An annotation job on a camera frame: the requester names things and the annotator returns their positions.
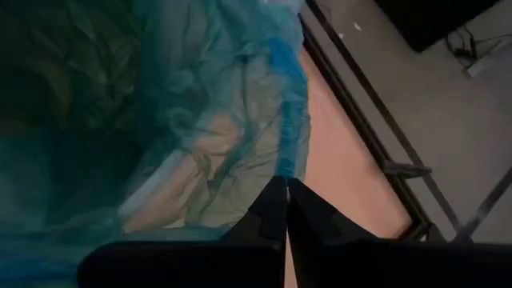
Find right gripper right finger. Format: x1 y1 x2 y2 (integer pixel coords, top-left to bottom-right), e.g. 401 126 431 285
286 178 512 288

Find white power strip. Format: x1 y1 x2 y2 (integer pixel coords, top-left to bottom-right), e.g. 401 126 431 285
463 38 512 79

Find teal green trash bag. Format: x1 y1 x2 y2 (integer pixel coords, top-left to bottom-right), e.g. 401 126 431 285
0 0 312 288

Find black floor box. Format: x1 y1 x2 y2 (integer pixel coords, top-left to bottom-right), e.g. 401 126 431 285
374 0 501 54

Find tangled black floor cables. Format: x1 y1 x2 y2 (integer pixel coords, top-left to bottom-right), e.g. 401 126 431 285
444 23 512 65

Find black aluminium table frame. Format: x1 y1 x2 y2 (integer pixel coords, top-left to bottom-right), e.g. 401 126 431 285
298 11 447 243

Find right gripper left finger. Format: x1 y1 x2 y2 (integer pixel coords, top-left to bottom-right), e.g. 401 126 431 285
78 175 288 288

